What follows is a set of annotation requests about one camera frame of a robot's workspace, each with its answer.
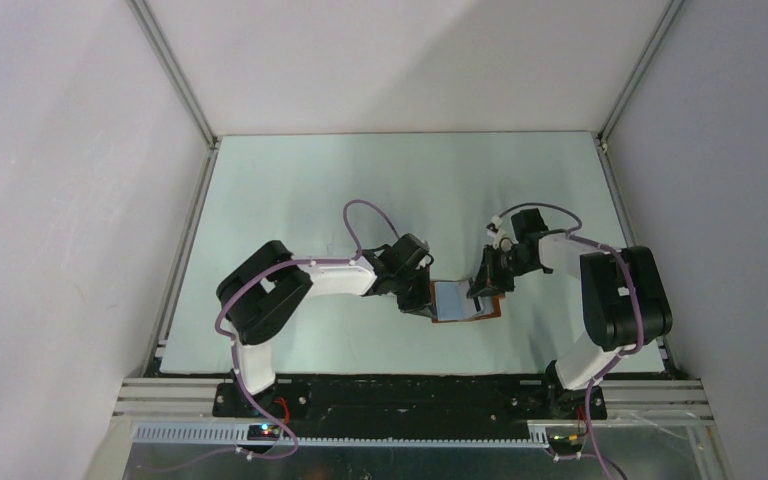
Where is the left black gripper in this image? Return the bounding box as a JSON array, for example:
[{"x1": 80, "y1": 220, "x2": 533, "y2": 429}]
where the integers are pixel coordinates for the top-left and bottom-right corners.
[{"x1": 391, "y1": 264, "x2": 437, "y2": 320}]

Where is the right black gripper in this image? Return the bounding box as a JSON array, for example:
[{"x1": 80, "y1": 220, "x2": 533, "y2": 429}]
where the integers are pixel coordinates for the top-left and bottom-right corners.
[{"x1": 467, "y1": 244, "x2": 538, "y2": 299}]

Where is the brown leather card holder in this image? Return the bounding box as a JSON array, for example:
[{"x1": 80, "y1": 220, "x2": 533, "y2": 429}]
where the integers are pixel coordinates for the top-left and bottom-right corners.
[{"x1": 431, "y1": 280, "x2": 505, "y2": 323}]

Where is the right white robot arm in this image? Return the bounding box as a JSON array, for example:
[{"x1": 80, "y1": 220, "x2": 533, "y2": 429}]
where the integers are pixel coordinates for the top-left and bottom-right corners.
[{"x1": 465, "y1": 202, "x2": 673, "y2": 418}]

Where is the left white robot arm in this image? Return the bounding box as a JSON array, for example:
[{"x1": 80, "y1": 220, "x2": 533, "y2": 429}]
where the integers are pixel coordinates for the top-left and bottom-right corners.
[{"x1": 215, "y1": 233, "x2": 437, "y2": 417}]

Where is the right circuit board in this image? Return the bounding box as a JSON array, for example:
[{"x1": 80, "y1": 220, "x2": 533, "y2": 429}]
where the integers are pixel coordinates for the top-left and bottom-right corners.
[{"x1": 548, "y1": 432, "x2": 589, "y2": 445}]

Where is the circuit board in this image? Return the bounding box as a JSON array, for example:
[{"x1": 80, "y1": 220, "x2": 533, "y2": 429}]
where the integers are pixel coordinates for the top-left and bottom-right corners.
[
  {"x1": 548, "y1": 432, "x2": 589, "y2": 445},
  {"x1": 246, "y1": 423, "x2": 283, "y2": 441}
]

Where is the left circuit board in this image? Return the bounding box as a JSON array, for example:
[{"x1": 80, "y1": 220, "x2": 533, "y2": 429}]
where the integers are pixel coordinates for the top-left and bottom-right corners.
[{"x1": 246, "y1": 423, "x2": 283, "y2": 441}]

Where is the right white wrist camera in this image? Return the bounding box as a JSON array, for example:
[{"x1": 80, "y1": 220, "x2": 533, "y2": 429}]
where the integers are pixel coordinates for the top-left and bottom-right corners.
[{"x1": 486, "y1": 215, "x2": 509, "y2": 249}]

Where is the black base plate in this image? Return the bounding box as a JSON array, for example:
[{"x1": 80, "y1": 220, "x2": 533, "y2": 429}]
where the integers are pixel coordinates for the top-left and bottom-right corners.
[{"x1": 212, "y1": 374, "x2": 607, "y2": 441}]

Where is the aluminium frame rail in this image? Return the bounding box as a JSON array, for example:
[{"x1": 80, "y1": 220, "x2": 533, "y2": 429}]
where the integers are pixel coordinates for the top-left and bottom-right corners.
[{"x1": 114, "y1": 378, "x2": 717, "y2": 448}]

